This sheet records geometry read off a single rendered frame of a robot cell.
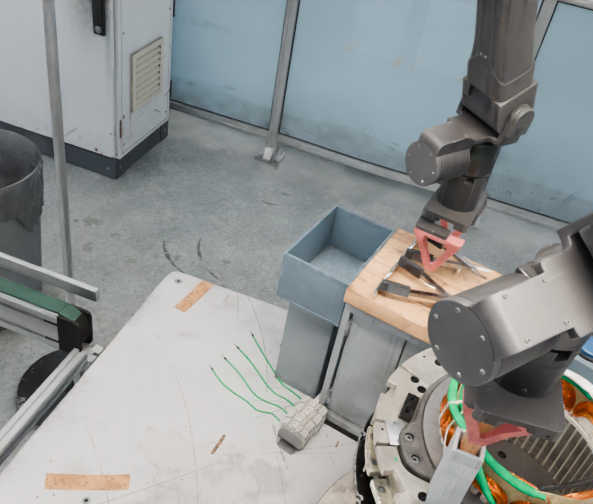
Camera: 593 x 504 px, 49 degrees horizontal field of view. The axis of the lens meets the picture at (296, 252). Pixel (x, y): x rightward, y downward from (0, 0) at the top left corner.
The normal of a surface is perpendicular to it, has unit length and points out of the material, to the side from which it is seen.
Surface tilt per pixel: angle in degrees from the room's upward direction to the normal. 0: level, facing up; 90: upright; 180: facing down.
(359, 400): 90
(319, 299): 90
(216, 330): 0
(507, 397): 6
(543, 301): 32
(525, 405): 6
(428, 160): 91
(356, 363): 90
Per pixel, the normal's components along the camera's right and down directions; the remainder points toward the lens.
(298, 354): -0.50, 0.47
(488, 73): -0.83, 0.53
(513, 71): 0.44, 0.55
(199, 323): 0.15, -0.78
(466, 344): -0.85, 0.27
